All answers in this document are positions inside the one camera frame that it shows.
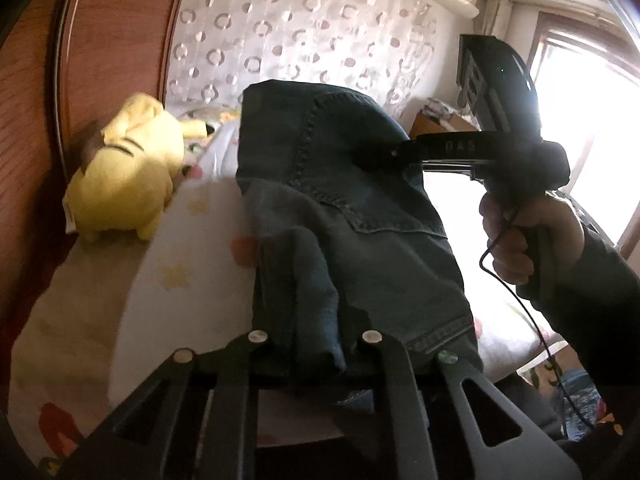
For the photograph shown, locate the blue denim pants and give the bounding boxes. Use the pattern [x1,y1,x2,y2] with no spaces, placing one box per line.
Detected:
[236,80,482,402]

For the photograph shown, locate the dark sleeve right forearm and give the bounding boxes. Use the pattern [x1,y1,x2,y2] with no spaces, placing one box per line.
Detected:
[518,231,639,428]

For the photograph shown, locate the right hand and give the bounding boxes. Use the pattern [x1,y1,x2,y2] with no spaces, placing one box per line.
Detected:
[480,193,586,292]

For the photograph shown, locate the wooden side cabinet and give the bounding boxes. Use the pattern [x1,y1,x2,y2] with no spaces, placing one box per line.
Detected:
[409,110,480,139]

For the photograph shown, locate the bright window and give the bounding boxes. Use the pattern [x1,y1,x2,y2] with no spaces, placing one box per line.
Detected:
[528,12,639,257]

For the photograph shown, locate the white floral bed quilt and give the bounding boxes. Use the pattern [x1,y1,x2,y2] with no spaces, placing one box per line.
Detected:
[9,120,545,478]

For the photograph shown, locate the yellow plush toy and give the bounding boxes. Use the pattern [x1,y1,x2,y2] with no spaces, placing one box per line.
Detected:
[64,92,213,240]

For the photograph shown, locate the white circle pattern curtain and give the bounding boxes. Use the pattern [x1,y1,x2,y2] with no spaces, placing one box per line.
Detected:
[165,0,436,118]

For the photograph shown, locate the brown wooden wardrobe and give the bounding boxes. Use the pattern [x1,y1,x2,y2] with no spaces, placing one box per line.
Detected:
[0,0,194,321]

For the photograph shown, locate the black thin cable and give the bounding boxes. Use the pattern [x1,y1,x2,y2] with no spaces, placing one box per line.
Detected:
[478,204,597,430]

